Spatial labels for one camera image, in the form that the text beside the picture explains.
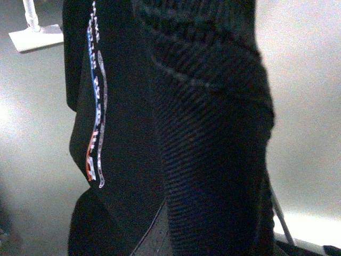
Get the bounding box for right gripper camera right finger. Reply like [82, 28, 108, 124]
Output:
[274, 239, 341, 256]

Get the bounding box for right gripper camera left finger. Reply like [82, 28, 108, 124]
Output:
[131, 202, 173, 256]

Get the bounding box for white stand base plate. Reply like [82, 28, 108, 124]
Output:
[9, 0, 64, 53]

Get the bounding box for black t-shirt small logo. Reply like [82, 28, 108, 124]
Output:
[62, 1, 274, 255]

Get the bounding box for wooden clothes hanger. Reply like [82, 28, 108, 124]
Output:
[270, 186, 296, 246]

